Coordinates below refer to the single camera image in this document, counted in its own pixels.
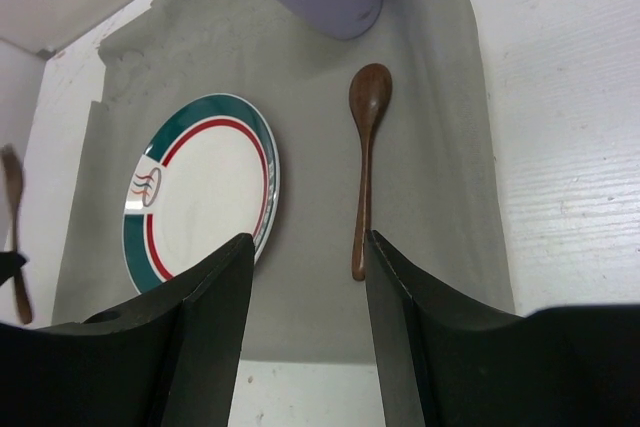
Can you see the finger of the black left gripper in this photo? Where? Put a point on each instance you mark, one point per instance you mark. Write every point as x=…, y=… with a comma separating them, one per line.
x=11, y=263

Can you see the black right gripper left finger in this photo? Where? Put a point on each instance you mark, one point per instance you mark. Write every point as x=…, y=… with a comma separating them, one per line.
x=168, y=357

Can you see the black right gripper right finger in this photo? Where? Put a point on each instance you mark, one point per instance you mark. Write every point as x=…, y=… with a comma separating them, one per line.
x=446, y=359

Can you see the brown wooden fork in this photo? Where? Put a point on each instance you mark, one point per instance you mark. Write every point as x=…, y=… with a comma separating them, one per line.
x=14, y=183

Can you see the grey cloth placemat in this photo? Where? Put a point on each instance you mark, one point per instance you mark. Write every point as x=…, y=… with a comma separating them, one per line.
x=434, y=185

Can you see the white plate green rim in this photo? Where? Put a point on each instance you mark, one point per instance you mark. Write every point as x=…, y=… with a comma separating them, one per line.
x=210, y=172

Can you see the brown wooden spoon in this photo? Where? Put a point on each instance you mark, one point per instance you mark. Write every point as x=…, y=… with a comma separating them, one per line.
x=369, y=97

